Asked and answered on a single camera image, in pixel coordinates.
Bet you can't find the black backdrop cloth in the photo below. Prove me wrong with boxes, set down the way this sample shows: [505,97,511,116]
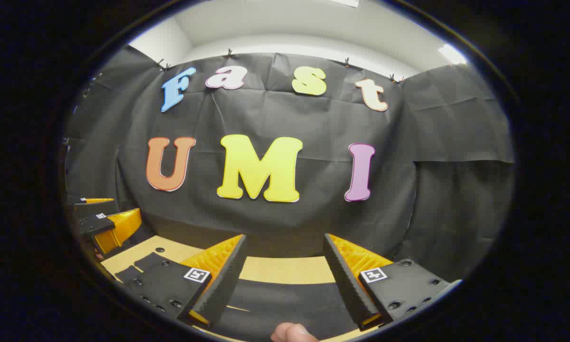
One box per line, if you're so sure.
[64,45,516,285]

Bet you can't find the ceiling light panel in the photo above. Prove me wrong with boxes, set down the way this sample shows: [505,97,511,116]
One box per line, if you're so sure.
[439,44,467,65]

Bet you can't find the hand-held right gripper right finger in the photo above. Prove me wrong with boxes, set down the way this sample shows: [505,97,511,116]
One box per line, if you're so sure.
[323,232,462,332]

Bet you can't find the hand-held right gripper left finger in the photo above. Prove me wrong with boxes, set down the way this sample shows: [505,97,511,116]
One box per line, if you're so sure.
[123,234,248,329]

